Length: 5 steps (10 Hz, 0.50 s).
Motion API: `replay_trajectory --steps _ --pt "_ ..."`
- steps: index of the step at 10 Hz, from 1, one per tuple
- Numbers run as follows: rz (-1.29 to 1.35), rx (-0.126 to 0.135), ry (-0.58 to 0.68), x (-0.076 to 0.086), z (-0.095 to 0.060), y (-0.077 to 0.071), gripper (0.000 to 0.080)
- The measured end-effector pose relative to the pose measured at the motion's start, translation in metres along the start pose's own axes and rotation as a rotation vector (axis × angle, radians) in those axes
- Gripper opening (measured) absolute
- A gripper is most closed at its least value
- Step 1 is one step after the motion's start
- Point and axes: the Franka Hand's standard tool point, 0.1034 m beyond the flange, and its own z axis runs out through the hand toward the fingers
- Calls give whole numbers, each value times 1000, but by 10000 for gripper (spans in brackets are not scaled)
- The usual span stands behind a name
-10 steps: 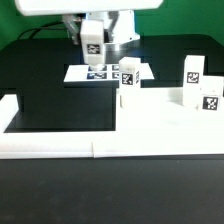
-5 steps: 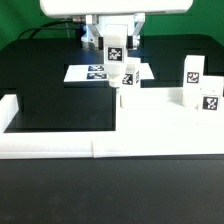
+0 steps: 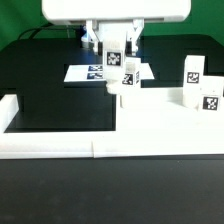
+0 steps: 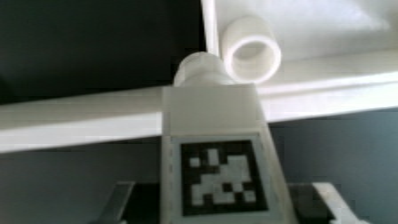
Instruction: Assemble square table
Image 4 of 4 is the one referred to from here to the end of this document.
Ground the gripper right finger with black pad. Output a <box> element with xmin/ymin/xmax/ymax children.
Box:
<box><xmin>288</xmin><ymin>182</ymin><xmax>368</xmax><ymax>224</ymax></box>

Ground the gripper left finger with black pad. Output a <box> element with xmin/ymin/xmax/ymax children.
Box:
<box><xmin>87</xmin><ymin>180</ymin><xmax>162</xmax><ymax>224</ymax></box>

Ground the white table leg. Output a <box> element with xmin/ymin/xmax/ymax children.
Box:
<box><xmin>160</xmin><ymin>52</ymin><xmax>299</xmax><ymax>224</ymax></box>

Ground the white square table top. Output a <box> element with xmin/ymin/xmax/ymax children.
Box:
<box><xmin>0</xmin><ymin>0</ymin><xmax>398</xmax><ymax>153</ymax></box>

